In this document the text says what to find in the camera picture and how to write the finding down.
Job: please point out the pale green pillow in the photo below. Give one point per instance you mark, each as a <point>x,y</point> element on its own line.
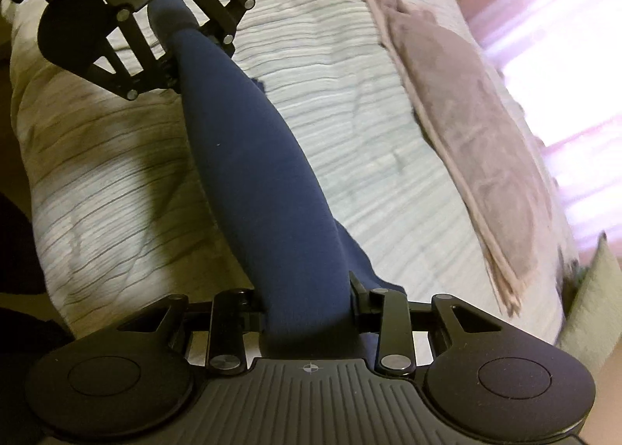
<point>595,309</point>

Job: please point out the pink curtain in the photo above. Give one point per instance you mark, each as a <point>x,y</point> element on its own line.
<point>559,37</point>

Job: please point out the navy blue garment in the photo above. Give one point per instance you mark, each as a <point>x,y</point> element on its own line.
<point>262,173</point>

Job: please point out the folded pink blanket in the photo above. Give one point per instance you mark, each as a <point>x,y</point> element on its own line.
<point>476,134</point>

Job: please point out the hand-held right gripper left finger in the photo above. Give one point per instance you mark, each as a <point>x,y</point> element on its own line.
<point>250,309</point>

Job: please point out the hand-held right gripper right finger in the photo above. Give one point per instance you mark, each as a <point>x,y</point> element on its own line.
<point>358,301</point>

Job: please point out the grey ribbed bedspread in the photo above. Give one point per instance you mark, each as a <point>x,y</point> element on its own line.
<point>121,192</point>

